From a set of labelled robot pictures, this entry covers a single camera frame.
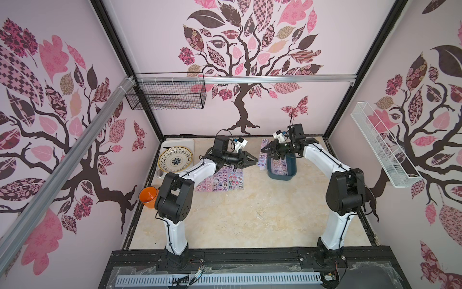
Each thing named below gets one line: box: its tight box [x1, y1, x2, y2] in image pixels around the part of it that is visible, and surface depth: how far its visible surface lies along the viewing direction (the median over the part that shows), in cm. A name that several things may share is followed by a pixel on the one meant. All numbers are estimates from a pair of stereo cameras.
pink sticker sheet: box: [195, 175, 213, 193], surface depth 99 cm
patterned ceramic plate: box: [157, 146, 194, 173], surface depth 111 cm
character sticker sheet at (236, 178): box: [228, 166, 244, 191], surface depth 102 cm
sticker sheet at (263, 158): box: [257, 137, 270, 171], surface depth 87 cm
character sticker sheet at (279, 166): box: [270, 155, 289, 176], surface depth 106 cm
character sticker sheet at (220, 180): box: [212, 166, 230, 193], surface depth 100 cm
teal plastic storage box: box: [266, 154, 298, 181], surface depth 103 cm
